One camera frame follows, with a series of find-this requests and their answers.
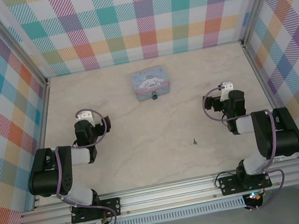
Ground aluminium side rail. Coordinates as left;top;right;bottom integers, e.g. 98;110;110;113
10;77;71;210
241;35;299;167

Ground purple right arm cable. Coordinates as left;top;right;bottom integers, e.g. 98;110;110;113
199;76;290;218

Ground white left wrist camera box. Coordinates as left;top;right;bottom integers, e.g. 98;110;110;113
76;110;95;129

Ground light blue cartoon tin box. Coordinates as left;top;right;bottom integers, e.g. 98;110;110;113
130;66;173;103

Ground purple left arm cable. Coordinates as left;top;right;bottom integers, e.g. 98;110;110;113
41;104;127;224

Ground white slotted cable duct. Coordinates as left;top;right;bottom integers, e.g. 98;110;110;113
83;195;247;224

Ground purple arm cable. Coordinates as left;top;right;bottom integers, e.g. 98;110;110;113
41;104;127;224
199;76;290;218

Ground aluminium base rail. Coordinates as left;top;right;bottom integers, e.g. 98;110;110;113
14;159;299;224

